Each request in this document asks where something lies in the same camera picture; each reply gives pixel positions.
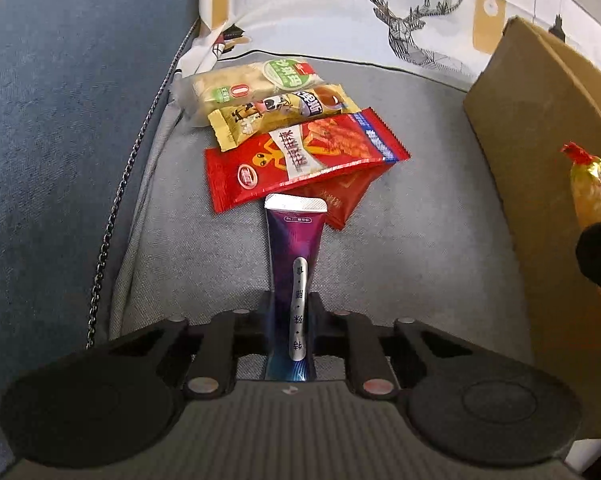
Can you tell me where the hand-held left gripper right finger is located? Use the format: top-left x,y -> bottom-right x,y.
311,292 -> 481,401

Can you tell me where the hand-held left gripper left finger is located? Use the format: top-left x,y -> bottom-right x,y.
85,290 -> 276,401

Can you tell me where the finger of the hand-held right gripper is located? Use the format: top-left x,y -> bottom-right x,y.
575,222 -> 601,306

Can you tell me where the purple toothpaste tube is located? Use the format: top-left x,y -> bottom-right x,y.
263,193 -> 329,383

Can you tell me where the cardboard box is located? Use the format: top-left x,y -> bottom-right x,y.
463,16 -> 601,441

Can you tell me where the dark red snack packet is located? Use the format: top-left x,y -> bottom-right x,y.
300,165 -> 391,231

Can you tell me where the red chips packet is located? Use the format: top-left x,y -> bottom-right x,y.
204,107 -> 411,216

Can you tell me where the yellow snack packet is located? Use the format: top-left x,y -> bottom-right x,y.
208,83 -> 361,151

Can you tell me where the green-label cracker packet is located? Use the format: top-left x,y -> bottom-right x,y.
173,57 -> 326,128

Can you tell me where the blue fabric cushion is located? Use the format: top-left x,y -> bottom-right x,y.
0,0 -> 201,471

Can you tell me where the grey deer-print bed sheet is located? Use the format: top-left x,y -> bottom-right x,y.
108,0 -> 601,341

